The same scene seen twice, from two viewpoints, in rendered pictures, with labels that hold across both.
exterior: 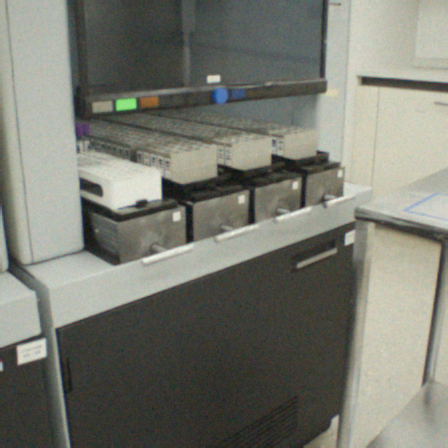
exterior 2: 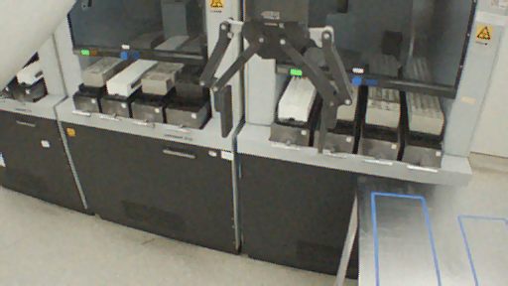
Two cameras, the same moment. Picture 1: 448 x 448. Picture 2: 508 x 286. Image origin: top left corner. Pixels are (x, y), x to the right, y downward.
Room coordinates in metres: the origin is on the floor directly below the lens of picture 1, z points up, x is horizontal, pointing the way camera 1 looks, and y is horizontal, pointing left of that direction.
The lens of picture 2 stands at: (0.20, -0.77, 1.49)
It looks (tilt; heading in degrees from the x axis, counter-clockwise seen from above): 33 degrees down; 59
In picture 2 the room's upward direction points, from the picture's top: straight up
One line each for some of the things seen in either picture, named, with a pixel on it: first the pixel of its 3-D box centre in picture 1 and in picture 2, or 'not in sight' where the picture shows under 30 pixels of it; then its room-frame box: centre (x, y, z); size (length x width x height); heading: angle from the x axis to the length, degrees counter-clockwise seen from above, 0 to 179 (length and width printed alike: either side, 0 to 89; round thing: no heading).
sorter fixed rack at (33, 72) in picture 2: not in sight; (45, 67); (0.15, 1.18, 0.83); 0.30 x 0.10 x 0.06; 43
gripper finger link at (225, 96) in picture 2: not in sight; (226, 111); (0.41, -0.35, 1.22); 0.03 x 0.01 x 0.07; 43
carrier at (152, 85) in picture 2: not in sight; (155, 85); (0.55, 0.59, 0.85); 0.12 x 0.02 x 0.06; 134
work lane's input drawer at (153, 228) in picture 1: (63, 191); (306, 93); (1.10, 0.34, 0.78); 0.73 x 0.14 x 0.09; 43
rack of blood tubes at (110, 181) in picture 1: (93, 177); (300, 95); (1.01, 0.25, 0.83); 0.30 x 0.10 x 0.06; 43
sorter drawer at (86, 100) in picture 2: not in sight; (126, 71); (0.52, 0.97, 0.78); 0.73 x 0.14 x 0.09; 43
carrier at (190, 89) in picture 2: not in sight; (190, 89); (0.66, 0.48, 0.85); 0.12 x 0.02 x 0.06; 133
